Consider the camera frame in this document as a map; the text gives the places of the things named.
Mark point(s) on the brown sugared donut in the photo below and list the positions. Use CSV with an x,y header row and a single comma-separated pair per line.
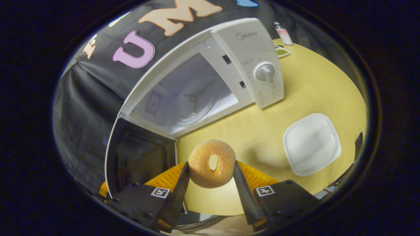
x,y
200,170

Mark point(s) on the white square plate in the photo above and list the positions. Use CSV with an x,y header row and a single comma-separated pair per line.
x,y
311,144

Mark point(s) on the white microwave oven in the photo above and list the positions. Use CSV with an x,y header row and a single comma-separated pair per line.
x,y
249,49

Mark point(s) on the small pink label bottle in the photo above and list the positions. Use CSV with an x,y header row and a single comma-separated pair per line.
x,y
284,35

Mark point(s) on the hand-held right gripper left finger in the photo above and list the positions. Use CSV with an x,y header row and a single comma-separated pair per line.
x,y
177,196

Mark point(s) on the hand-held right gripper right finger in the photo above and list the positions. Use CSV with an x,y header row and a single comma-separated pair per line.
x,y
246,196

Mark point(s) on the small green dish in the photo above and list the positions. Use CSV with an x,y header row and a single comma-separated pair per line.
x,y
281,51

